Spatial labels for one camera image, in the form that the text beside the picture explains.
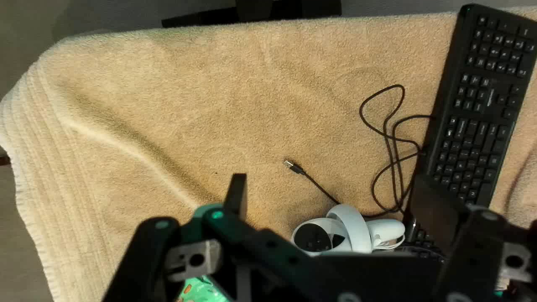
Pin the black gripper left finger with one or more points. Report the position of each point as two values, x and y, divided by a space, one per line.
235 193

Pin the green candy pile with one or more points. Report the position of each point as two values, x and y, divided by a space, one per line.
195 289

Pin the dark stand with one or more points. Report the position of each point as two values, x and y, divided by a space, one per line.
252 10

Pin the black computer keyboard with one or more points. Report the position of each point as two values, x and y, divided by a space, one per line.
480 84

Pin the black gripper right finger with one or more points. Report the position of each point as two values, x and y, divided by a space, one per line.
436 215

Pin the tan terry towel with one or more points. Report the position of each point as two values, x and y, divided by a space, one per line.
168 111

